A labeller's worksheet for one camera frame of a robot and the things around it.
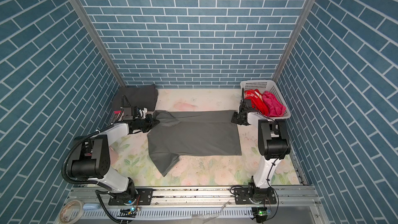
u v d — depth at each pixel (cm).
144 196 74
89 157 46
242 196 74
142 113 83
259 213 70
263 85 116
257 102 96
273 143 52
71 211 71
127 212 72
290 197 75
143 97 115
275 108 98
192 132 97
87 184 63
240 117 78
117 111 102
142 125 81
